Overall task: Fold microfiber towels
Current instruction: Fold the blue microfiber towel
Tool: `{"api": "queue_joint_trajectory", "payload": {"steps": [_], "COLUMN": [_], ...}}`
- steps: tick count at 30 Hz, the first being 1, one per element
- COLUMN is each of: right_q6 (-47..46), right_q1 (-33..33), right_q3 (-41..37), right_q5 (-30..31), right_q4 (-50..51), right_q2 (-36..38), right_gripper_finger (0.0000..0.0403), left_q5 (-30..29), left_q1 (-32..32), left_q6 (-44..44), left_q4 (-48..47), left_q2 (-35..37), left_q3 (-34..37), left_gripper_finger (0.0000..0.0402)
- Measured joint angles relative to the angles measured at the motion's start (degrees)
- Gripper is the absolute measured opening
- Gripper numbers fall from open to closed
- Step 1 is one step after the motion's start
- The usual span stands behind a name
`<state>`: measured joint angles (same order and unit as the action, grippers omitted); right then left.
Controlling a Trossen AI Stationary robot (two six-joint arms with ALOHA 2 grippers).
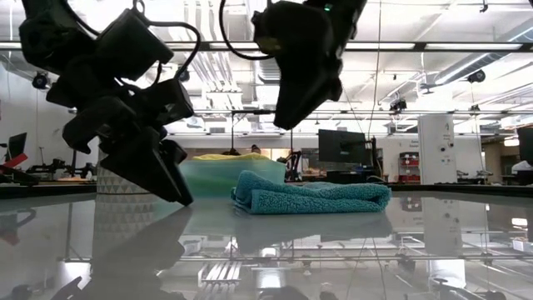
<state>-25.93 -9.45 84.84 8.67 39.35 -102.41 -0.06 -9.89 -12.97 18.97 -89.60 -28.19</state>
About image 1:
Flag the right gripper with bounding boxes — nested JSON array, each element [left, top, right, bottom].
[[272, 45, 345, 130]]

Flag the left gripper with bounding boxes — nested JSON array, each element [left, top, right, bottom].
[[45, 62, 196, 208]]

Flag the yellow microfiber towel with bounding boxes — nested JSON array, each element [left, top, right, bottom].
[[192, 152, 272, 163]]

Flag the teal towel with white label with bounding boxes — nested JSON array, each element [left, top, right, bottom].
[[230, 169, 393, 216]]

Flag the plant in triangle-patterned pot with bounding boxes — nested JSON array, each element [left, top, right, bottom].
[[95, 149, 160, 196]]

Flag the translucent teal plastic bin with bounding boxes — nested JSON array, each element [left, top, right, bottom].
[[178, 158, 288, 199]]

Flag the black computer monitor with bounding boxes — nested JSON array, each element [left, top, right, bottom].
[[318, 128, 373, 168]]

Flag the shelf with red bins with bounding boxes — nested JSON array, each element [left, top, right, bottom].
[[398, 151, 421, 183]]

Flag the black overhead beam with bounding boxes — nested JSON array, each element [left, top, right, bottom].
[[0, 40, 533, 53]]

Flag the white building column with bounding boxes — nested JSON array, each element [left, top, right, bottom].
[[417, 114, 458, 186]]

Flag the small black monitor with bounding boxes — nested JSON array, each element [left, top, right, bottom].
[[6, 132, 28, 162]]

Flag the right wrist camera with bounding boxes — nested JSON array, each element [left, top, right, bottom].
[[251, 0, 336, 58]]

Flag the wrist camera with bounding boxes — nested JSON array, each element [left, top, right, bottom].
[[93, 7, 175, 83], [251, 0, 336, 58]]

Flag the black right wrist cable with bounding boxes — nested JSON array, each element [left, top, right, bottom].
[[218, 0, 276, 62]]

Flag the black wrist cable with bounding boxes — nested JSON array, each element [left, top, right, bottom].
[[132, 0, 202, 83], [218, 0, 276, 62]]

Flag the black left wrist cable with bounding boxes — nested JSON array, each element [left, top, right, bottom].
[[132, 0, 202, 83]]

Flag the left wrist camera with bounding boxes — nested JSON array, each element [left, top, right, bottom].
[[93, 7, 175, 83]]

